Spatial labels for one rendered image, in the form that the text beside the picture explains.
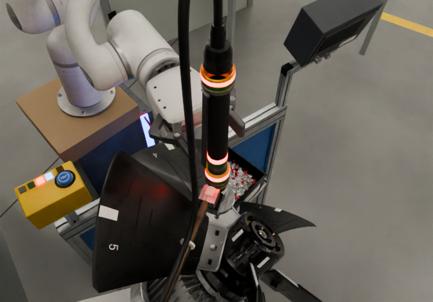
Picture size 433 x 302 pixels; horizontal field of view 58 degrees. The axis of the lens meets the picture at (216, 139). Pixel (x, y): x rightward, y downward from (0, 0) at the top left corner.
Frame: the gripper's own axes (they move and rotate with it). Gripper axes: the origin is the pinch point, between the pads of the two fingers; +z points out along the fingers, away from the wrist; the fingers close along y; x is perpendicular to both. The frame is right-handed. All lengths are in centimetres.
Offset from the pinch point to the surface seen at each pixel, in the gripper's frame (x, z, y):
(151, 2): -112, -179, -68
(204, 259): -24.3, 8.0, 8.1
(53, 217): -49, -31, 32
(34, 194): -42, -36, 33
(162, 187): -11.7, -3.4, 9.3
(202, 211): -11.5, 4.4, 5.8
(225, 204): -20.1, 2.4, -0.6
